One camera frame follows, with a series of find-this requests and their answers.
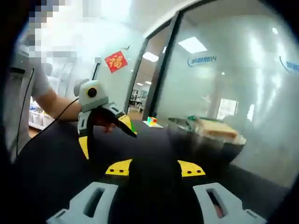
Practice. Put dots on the dark door frame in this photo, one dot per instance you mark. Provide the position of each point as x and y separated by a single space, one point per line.
167 58

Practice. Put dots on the black chest device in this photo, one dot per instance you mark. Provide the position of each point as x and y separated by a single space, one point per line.
17 70

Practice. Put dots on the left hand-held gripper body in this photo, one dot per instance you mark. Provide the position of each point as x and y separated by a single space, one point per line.
91 98

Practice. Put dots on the person in white shirt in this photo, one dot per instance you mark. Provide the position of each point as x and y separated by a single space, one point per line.
12 116

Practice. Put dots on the black table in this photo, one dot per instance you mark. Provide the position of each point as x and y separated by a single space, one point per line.
53 154

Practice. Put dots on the person's left hand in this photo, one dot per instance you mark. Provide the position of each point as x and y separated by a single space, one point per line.
104 119

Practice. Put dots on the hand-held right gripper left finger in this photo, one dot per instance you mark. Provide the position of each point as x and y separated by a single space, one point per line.
93 200

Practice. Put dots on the colourful puzzle cube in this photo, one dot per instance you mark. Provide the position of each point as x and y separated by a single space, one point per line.
151 121

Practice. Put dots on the metal bowl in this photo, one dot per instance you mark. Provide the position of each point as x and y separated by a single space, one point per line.
205 149

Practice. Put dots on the blue logo decal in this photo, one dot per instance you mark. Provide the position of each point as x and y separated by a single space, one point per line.
202 61

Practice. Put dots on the white paper sheet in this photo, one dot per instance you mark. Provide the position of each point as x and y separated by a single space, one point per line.
160 126

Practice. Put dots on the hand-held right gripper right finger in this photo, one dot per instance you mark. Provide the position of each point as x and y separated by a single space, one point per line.
217 193

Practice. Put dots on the white storage bins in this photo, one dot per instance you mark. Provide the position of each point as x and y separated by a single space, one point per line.
40 117

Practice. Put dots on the red paper decoration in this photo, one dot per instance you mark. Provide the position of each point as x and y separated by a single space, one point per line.
116 61

